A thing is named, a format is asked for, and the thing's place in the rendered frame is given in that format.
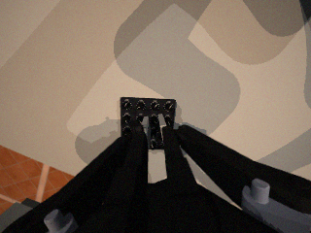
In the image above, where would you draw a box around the black knob box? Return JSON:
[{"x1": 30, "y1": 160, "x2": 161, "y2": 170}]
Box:
[{"x1": 121, "y1": 97, "x2": 176, "y2": 150}]

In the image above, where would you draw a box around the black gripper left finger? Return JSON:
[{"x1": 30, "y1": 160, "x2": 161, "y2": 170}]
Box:
[{"x1": 2, "y1": 116, "x2": 151, "y2": 233}]

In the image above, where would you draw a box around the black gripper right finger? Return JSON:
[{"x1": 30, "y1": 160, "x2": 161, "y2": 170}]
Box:
[{"x1": 158, "y1": 114, "x2": 311, "y2": 233}]

